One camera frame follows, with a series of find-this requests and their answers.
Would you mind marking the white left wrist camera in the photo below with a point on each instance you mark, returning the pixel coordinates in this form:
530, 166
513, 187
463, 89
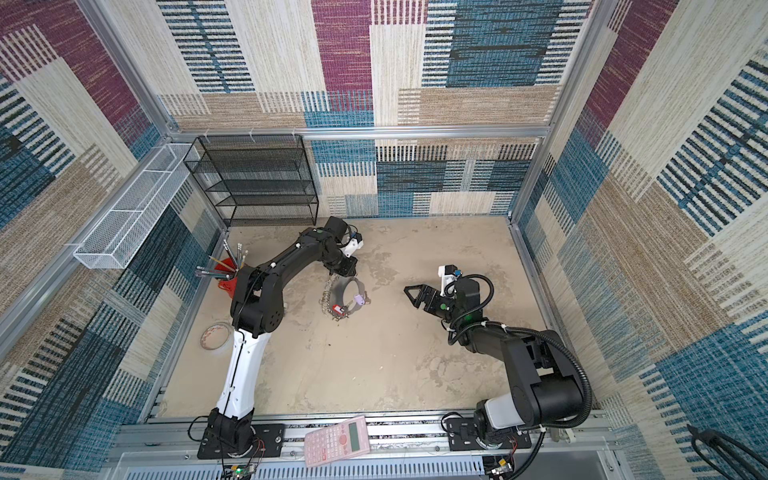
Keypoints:
353, 245

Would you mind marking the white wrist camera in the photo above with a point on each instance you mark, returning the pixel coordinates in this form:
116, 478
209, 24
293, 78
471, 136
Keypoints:
353, 245
448, 274

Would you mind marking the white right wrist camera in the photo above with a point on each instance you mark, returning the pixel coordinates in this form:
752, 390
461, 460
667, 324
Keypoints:
448, 274

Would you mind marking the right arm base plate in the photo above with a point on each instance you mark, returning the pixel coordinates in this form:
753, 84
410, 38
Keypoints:
463, 435

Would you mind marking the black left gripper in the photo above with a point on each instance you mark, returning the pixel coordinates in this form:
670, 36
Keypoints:
351, 272

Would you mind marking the black wire mesh shelf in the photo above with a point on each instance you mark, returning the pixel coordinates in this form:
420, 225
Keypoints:
252, 180

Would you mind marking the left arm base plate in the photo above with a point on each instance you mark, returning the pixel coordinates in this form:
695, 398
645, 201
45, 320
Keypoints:
260, 440

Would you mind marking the tape roll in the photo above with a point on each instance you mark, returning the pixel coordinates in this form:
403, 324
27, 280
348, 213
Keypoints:
217, 337

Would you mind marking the pink calculator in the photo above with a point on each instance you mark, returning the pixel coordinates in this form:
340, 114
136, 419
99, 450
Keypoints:
346, 440

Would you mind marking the white wire mesh basket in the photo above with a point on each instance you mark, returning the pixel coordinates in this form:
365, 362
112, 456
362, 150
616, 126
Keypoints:
118, 235

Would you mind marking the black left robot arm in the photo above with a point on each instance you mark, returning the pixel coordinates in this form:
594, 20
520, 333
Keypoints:
257, 309

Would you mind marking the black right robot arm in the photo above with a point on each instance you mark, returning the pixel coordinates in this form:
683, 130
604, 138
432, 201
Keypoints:
547, 386

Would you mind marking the key with purple tag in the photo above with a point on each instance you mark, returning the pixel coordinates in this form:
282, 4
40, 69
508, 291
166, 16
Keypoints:
359, 298

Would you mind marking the red pencil cup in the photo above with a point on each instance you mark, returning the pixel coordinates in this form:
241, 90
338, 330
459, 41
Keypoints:
224, 270

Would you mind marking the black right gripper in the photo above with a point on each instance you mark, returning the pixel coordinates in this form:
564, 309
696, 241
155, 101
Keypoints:
434, 299

